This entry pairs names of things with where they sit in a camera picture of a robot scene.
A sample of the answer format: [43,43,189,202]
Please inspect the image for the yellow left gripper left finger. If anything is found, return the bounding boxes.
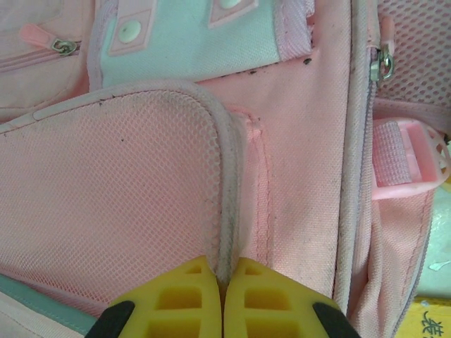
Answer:
[87,255,223,338]

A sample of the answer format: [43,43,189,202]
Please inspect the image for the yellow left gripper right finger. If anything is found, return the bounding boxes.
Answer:
[223,256,364,338]

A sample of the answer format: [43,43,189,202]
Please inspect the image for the yellow picture book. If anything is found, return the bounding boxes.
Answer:
[411,294,451,338]

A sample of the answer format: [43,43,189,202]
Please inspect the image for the pink school backpack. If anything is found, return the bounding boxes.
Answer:
[0,0,451,338]

